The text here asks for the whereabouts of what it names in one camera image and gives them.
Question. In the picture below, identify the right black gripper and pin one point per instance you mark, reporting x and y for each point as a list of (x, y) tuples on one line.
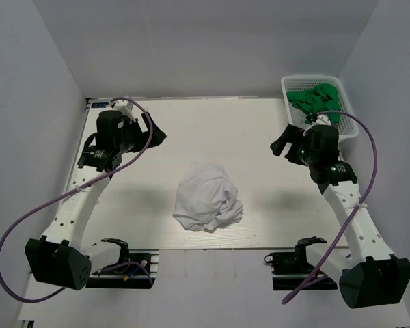
[(291, 134)]

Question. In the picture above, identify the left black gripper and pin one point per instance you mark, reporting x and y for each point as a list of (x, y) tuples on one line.
[(134, 124)]

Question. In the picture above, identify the white t shirt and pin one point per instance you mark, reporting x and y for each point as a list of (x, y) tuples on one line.
[(206, 198)]

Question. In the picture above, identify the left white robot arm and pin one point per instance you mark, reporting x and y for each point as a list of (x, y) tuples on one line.
[(57, 257)]

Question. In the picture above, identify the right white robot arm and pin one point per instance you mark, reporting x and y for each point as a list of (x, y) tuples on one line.
[(364, 268)]

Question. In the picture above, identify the blue label sticker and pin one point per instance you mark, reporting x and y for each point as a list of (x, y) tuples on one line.
[(100, 105)]

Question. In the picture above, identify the white plastic basket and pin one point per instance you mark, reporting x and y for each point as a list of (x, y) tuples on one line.
[(346, 127)]

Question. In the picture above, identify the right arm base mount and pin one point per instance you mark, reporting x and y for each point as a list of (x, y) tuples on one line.
[(289, 268)]

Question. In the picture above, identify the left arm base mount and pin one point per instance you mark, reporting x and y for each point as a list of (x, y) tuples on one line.
[(116, 266)]

